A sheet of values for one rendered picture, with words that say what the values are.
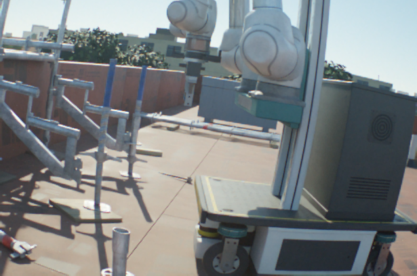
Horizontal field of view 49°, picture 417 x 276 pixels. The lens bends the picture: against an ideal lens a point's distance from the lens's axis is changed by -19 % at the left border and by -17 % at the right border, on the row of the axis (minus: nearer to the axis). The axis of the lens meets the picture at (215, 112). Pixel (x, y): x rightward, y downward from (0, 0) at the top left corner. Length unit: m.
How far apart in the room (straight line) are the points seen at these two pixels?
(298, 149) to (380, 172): 0.37
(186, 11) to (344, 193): 0.88
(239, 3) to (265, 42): 0.91
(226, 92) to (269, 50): 6.83
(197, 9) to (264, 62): 0.32
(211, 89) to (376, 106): 6.58
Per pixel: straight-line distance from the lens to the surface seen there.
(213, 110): 8.44
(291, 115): 1.82
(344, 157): 1.95
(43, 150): 2.76
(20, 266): 1.82
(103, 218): 2.55
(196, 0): 1.79
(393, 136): 2.02
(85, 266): 1.93
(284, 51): 1.62
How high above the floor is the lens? 0.78
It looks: 4 degrees down
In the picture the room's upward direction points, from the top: 9 degrees clockwise
